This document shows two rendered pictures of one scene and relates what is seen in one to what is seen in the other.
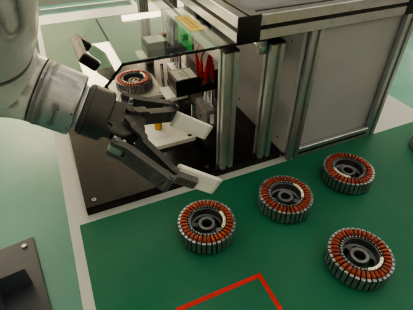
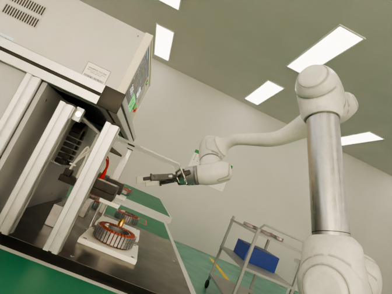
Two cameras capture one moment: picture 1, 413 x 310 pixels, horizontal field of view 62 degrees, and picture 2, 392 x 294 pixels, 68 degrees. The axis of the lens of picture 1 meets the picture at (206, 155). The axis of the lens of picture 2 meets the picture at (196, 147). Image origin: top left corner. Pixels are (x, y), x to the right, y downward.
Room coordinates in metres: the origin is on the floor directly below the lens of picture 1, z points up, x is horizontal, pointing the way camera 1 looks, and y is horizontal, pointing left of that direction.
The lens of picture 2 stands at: (1.72, 0.56, 0.98)
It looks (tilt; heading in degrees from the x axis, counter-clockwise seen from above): 9 degrees up; 197
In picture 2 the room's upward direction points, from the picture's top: 24 degrees clockwise
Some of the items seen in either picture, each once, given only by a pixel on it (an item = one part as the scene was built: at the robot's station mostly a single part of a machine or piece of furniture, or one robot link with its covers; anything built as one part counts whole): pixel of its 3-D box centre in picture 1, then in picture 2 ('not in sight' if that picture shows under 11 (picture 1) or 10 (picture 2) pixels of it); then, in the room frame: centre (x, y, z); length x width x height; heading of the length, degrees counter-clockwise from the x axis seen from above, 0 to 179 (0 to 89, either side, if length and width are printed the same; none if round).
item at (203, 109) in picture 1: (208, 111); (82, 205); (0.80, -0.01, 0.80); 0.08 x 0.05 x 0.06; 24
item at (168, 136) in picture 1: (158, 129); (118, 227); (0.74, 0.13, 0.78); 0.15 x 0.15 x 0.01; 24
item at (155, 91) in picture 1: (134, 88); (111, 244); (0.97, 0.22, 0.78); 0.15 x 0.15 x 0.01; 24
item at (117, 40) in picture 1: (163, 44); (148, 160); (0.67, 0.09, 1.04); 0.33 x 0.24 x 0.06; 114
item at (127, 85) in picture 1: (134, 82); (115, 235); (0.97, 0.22, 0.80); 0.11 x 0.11 x 0.04
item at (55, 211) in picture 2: (177, 74); (63, 215); (1.02, 0.09, 0.80); 0.08 x 0.05 x 0.06; 24
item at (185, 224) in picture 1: (206, 225); (126, 217); (0.43, 0.00, 0.77); 0.11 x 0.11 x 0.04
